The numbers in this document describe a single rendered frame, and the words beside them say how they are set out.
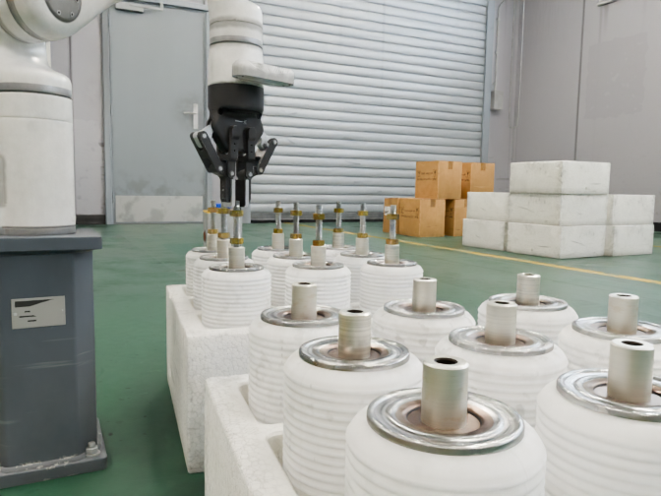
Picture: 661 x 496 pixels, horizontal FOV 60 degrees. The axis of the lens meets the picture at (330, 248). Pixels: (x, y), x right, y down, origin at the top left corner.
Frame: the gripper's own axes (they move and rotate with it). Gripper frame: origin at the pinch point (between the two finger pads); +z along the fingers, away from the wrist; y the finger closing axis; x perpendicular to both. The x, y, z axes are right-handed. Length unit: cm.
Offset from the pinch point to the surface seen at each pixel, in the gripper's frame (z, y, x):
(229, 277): 10.9, 3.2, 3.2
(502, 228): 21, -280, -113
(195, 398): 25.6, 9.1, 4.3
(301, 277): 11.4, -6.3, 6.7
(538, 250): 32, -270, -84
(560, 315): 10.7, -6.6, 42.9
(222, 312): 15.7, 3.8, 2.5
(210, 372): 22.4, 7.3, 5.1
